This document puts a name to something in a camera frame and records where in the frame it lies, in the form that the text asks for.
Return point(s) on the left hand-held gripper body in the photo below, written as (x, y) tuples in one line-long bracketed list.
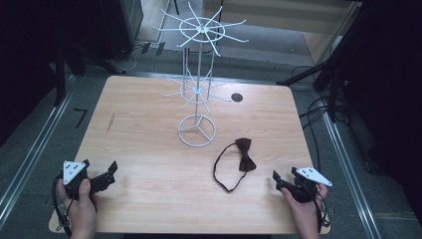
[(74, 172)]

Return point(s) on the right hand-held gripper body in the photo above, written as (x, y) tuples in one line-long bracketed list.
[(305, 186)]

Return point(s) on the dark brown bow tie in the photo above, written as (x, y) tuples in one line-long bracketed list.
[(245, 156)]

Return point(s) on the person's right hand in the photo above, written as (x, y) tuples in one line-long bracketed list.
[(307, 212)]

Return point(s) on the person's left hand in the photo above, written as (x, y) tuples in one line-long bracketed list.
[(81, 210)]

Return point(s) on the black round table grommet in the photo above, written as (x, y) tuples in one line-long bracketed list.
[(237, 97)]

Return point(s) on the dark cabinet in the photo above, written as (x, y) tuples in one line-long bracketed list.
[(121, 26)]

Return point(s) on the metal floor rail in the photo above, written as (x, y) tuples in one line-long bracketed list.
[(351, 176), (33, 152)]

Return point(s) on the black camera stand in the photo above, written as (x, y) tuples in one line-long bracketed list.
[(328, 76)]

